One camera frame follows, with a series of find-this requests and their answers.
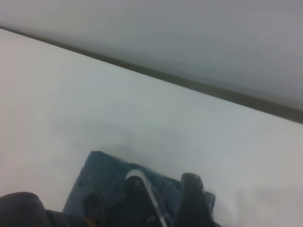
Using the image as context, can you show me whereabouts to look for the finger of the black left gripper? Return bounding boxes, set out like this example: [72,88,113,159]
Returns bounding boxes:
[118,168,168,227]

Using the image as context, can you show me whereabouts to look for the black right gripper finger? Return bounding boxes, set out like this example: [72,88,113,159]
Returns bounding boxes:
[175,173,215,227]

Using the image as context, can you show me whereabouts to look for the blue denim printed pants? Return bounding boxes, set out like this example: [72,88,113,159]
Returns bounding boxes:
[62,150,216,227]

